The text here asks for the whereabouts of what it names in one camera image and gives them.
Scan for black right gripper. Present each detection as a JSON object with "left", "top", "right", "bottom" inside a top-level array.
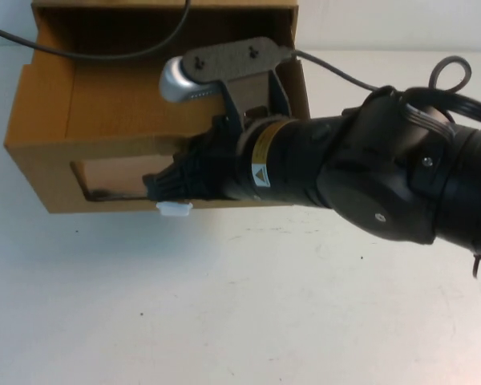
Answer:
[{"left": 143, "top": 115, "right": 253, "bottom": 202}]

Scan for brown cardboard shoe box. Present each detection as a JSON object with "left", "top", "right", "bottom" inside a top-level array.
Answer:
[{"left": 2, "top": 0, "right": 310, "bottom": 214}]

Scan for white plastic clip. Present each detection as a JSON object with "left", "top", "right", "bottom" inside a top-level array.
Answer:
[{"left": 156, "top": 201, "right": 195, "bottom": 219}]

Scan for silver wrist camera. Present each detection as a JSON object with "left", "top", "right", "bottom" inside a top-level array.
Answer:
[{"left": 158, "top": 55, "right": 226, "bottom": 107}]

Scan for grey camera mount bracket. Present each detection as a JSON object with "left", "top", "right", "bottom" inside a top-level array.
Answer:
[{"left": 183, "top": 35, "right": 293, "bottom": 134}]

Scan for grey camera cable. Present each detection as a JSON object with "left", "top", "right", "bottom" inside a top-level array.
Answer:
[{"left": 280, "top": 47, "right": 472, "bottom": 95}]

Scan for thin black cable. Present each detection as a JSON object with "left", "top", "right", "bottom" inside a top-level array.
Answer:
[{"left": 0, "top": 0, "right": 192, "bottom": 61}]

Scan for black arm wire harness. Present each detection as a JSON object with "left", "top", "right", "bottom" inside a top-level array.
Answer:
[{"left": 399, "top": 86, "right": 481, "bottom": 142}]

